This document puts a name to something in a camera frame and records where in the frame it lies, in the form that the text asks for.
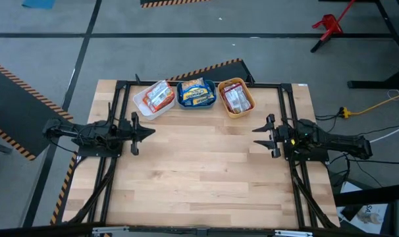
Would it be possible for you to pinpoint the orange Maruchan noodle pack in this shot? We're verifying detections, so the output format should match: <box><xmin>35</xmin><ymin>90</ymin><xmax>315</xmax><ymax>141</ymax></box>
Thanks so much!
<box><xmin>142</xmin><ymin>93</ymin><xmax>176</xmax><ymax>114</ymax></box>
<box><xmin>146</xmin><ymin>80</ymin><xmax>173</xmax><ymax>105</ymax></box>

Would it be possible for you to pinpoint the red stand with black foot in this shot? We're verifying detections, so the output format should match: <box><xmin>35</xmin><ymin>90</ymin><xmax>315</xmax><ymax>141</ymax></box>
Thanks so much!
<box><xmin>310</xmin><ymin>0</ymin><xmax>357</xmax><ymax>53</ymax></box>

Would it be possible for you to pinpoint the yellow extension cable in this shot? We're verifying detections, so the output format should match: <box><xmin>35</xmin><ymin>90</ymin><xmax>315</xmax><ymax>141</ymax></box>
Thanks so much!
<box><xmin>337</xmin><ymin>89</ymin><xmax>399</xmax><ymax>120</ymax></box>

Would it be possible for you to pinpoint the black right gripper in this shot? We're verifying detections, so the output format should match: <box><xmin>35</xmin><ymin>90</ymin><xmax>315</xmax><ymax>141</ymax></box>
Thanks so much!
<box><xmin>252</xmin><ymin>113</ymin><xmax>298</xmax><ymax>159</ymax></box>

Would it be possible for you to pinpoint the blue Maruchan noodle pack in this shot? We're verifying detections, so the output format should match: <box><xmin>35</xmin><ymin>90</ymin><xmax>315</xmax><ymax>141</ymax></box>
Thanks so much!
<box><xmin>180</xmin><ymin>77</ymin><xmax>209</xmax><ymax>100</ymax></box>
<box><xmin>182</xmin><ymin>92</ymin><xmax>217</xmax><ymax>107</ymax></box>

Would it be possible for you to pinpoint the black desk leg frame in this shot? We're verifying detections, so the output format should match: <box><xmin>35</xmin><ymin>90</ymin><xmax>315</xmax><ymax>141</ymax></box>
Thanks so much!
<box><xmin>317</xmin><ymin>0</ymin><xmax>399</xmax><ymax>90</ymax></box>

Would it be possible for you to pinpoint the yellow plastic bin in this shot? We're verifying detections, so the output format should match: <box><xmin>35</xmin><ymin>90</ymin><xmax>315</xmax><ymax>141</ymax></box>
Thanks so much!
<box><xmin>217</xmin><ymin>77</ymin><xmax>257</xmax><ymax>120</ymax></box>

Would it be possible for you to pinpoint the silver metal bracket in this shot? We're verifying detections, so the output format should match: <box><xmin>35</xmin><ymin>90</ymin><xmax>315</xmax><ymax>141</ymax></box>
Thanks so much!
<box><xmin>273</xmin><ymin>229</ymin><xmax>314</xmax><ymax>237</ymax></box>
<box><xmin>92</xmin><ymin>225</ymin><xmax>130</xmax><ymax>236</ymax></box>

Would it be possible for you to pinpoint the teal plastic bin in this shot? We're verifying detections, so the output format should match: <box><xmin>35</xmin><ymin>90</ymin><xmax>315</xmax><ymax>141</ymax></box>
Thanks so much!
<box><xmin>176</xmin><ymin>78</ymin><xmax>218</xmax><ymax>110</ymax></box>

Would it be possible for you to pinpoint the black floor cable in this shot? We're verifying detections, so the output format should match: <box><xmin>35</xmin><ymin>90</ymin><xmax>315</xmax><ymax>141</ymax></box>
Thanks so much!
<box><xmin>314</xmin><ymin>105</ymin><xmax>399</xmax><ymax>188</ymax></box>

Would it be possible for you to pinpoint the black mat with hazard stripes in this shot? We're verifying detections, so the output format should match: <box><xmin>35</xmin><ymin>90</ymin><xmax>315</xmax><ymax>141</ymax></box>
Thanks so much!
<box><xmin>0</xmin><ymin>57</ymin><xmax>74</xmax><ymax>162</ymax></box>
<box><xmin>140</xmin><ymin>0</ymin><xmax>213</xmax><ymax>9</ymax></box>
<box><xmin>166</xmin><ymin>58</ymin><xmax>255</xmax><ymax>84</ymax></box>

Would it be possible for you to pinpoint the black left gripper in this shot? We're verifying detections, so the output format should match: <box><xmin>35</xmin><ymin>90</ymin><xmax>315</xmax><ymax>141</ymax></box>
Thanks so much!
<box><xmin>118</xmin><ymin>111</ymin><xmax>156</xmax><ymax>157</ymax></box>

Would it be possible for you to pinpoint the white plastic bin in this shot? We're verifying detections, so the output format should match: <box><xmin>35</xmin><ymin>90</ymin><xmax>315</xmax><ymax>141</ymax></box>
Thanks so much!
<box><xmin>132</xmin><ymin>80</ymin><xmax>176</xmax><ymax>121</ymax></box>

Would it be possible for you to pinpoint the black furniture frame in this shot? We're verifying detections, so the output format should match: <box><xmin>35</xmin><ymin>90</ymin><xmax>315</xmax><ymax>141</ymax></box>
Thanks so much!
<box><xmin>332</xmin><ymin>182</ymin><xmax>399</xmax><ymax>237</ymax></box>

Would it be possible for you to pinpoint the black aluminium table frame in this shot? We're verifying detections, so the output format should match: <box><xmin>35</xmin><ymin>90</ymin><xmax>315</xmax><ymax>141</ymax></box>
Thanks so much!
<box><xmin>51</xmin><ymin>74</ymin><xmax>339</xmax><ymax>233</ymax></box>

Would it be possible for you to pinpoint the blue floor mat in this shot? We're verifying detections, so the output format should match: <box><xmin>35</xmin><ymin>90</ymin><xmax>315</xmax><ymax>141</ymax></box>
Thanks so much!
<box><xmin>21</xmin><ymin>0</ymin><xmax>57</xmax><ymax>10</ymax></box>

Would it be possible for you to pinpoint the white printed poster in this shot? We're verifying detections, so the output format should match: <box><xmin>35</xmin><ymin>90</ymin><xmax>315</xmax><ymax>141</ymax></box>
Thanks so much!
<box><xmin>336</xmin><ymin>180</ymin><xmax>390</xmax><ymax>235</ymax></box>

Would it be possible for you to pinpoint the black yellow hazard tape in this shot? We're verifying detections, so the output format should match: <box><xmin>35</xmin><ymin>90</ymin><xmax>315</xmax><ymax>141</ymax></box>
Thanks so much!
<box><xmin>49</xmin><ymin>150</ymin><xmax>79</xmax><ymax>226</ymax></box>

